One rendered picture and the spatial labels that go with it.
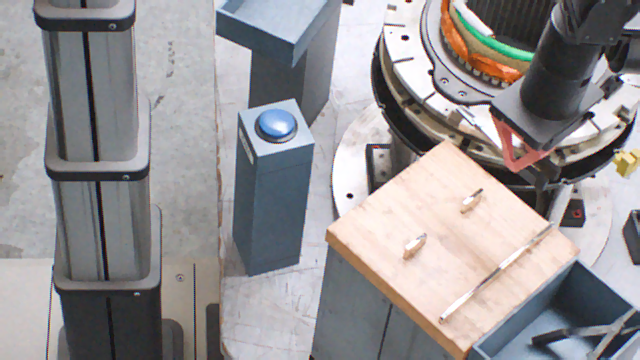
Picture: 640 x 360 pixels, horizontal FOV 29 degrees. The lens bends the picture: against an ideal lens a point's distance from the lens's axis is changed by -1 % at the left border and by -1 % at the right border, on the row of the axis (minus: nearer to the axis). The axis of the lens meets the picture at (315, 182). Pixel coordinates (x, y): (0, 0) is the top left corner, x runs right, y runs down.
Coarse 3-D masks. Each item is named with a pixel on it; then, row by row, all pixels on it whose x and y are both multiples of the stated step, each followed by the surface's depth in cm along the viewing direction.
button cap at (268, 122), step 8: (272, 112) 145; (280, 112) 145; (264, 120) 145; (272, 120) 145; (280, 120) 145; (288, 120) 145; (264, 128) 144; (272, 128) 144; (280, 128) 144; (288, 128) 144; (272, 136) 144; (280, 136) 144
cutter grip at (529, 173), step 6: (528, 168) 124; (534, 168) 125; (522, 174) 125; (528, 174) 125; (534, 174) 124; (540, 174) 124; (528, 180) 125; (534, 180) 125; (540, 180) 124; (546, 180) 124; (540, 186) 124; (546, 186) 125
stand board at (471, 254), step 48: (384, 192) 137; (432, 192) 138; (336, 240) 133; (384, 240) 133; (432, 240) 134; (480, 240) 134; (528, 240) 135; (384, 288) 131; (432, 288) 130; (528, 288) 131; (432, 336) 129; (480, 336) 127
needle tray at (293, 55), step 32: (224, 0) 153; (256, 0) 159; (288, 0) 159; (320, 0) 160; (224, 32) 154; (256, 32) 151; (288, 32) 156; (320, 32) 163; (256, 64) 168; (288, 64) 153; (320, 64) 169; (256, 96) 173; (288, 96) 169; (320, 96) 177
